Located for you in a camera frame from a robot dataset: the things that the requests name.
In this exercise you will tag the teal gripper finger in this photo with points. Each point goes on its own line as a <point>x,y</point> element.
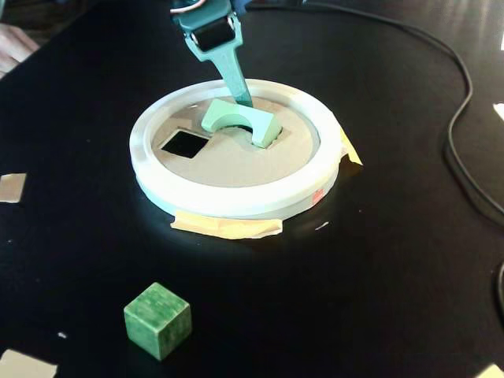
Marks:
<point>232,75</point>

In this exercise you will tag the beige masking tape piece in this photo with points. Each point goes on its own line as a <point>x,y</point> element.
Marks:
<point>12,188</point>
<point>494,372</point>
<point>352,155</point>
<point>23,364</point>
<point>236,228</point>

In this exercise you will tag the person's bare hand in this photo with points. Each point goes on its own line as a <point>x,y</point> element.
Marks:
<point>10,47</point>

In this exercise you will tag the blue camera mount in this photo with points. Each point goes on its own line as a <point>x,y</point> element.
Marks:
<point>242,4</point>

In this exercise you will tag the light green U-shaped block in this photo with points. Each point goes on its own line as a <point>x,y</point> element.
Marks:
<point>224,114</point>

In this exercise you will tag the dark green wooden cube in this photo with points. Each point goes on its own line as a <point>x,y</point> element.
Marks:
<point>157,323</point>

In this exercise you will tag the teal gripper body with servo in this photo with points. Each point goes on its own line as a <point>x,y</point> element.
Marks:
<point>212,37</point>

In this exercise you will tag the white paper scrap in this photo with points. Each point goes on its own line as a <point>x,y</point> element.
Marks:
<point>499,111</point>

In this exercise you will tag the white round container rim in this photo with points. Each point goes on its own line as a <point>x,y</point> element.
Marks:
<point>236,204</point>

